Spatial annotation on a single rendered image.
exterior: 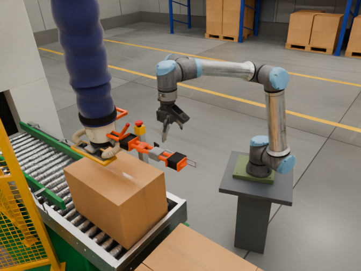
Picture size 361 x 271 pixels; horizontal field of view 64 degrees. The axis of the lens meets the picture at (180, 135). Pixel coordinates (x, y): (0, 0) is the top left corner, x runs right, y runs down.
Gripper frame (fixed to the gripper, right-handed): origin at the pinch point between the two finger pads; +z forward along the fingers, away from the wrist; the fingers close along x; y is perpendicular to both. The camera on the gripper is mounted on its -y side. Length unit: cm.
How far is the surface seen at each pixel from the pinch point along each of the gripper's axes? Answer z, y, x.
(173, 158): 11.9, -0.5, 1.8
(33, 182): 77, 135, 26
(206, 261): 87, -18, -3
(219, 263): 87, -25, -6
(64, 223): 82, 78, 35
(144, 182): 46, 31, -3
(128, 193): 46, 31, 10
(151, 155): 14.7, 13.8, 3.8
